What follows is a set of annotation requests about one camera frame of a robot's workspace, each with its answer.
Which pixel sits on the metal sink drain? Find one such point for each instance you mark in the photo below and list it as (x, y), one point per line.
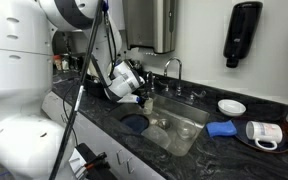
(165, 126)

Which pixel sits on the stainless steel sink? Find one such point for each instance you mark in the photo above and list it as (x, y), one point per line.
(184, 110)

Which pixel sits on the tall chrome faucet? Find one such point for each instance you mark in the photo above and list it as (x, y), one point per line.
(179, 78)

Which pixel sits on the red lidded jar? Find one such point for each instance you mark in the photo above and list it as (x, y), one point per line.
(57, 63)

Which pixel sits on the white bowl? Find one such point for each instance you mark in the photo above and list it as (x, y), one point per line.
(231, 107)

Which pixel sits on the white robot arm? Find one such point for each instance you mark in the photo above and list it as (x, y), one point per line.
(17, 66)

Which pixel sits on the black wall soap dispenser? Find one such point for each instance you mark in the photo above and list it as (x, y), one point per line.
(242, 30)

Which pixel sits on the dark plate under mug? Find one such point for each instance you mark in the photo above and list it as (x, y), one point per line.
(242, 138)

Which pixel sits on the clear plastic container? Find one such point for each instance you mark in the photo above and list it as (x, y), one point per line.
(156, 137)

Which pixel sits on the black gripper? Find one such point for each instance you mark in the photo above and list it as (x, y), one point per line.
(145, 91)

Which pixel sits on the white flat box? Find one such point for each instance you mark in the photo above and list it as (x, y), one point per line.
(74, 163)

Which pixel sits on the white printed mug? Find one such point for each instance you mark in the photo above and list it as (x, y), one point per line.
(265, 131)

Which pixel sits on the black orange tool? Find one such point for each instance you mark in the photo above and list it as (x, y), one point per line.
(95, 160)

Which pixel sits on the small spice jar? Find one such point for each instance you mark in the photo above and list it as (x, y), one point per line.
(65, 63)

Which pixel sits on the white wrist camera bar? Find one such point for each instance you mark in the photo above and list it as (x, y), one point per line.
(127, 99)

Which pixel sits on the small chrome faucet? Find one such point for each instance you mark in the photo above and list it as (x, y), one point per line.
(151, 80)

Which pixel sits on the steel paper towel dispenser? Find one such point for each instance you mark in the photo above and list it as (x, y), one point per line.
(140, 26)

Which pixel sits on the clear glass bowl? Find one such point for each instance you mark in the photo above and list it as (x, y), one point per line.
(186, 130)

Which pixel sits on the white lower cabinets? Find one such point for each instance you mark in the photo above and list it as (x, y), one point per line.
(97, 143)

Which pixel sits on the blue sponge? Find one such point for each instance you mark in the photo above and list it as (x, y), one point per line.
(221, 129)

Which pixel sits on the black dish rack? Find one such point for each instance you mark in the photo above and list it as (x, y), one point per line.
(88, 86)

